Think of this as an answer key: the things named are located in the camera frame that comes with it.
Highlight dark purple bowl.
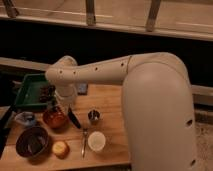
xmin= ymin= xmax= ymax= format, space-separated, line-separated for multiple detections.
xmin=16 ymin=126 xmax=49 ymax=158

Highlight green plastic tray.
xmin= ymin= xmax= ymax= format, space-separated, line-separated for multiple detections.
xmin=15 ymin=74 xmax=51 ymax=110

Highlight small metal cup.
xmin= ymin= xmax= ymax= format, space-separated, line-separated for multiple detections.
xmin=88 ymin=110 xmax=100 ymax=125

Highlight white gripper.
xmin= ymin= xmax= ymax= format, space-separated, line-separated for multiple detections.
xmin=55 ymin=84 xmax=77 ymax=113

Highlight white cup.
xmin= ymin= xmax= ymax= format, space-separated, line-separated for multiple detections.
xmin=88 ymin=131 xmax=106 ymax=153

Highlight red bowl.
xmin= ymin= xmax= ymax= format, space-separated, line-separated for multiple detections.
xmin=42 ymin=107 xmax=68 ymax=129

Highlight dark toy grapes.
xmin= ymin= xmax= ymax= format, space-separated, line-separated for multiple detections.
xmin=39 ymin=85 xmax=55 ymax=103

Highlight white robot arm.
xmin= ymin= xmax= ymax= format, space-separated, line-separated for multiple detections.
xmin=45 ymin=52 xmax=198 ymax=171

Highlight metal spoon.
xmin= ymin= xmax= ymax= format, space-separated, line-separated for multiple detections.
xmin=81 ymin=128 xmax=88 ymax=158

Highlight blue sponge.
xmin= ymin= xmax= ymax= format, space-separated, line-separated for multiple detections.
xmin=77 ymin=83 xmax=88 ymax=95

